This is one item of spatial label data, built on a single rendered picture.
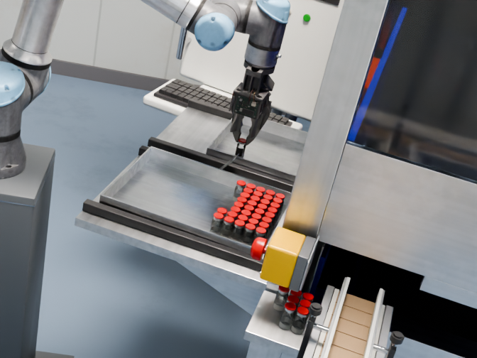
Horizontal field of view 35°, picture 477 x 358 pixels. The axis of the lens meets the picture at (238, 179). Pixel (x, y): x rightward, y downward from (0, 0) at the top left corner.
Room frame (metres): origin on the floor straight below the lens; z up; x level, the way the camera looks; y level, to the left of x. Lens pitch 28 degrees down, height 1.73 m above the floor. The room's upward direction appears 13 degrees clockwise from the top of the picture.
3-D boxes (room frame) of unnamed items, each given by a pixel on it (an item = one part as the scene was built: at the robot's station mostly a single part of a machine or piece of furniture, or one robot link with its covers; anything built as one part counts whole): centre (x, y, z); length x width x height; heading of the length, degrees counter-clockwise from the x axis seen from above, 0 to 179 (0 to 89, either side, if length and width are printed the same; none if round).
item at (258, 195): (1.38, -0.04, 0.90); 0.18 x 0.02 x 0.05; 169
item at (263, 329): (1.09, -0.15, 0.87); 0.14 x 0.13 x 0.02; 80
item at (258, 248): (1.12, -0.07, 0.99); 0.04 x 0.04 x 0.04; 80
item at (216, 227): (1.31, 0.02, 0.90); 0.02 x 0.02 x 0.05
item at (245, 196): (1.38, -0.02, 0.90); 0.18 x 0.02 x 0.05; 169
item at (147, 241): (1.56, 0.00, 0.87); 0.70 x 0.48 x 0.02; 170
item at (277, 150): (1.71, -0.10, 0.90); 0.34 x 0.26 x 0.04; 80
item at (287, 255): (1.11, -0.11, 0.99); 0.08 x 0.07 x 0.07; 80
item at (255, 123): (1.65, -0.01, 0.97); 0.06 x 0.03 x 0.09; 170
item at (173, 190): (1.40, 0.07, 0.90); 0.34 x 0.26 x 0.04; 79
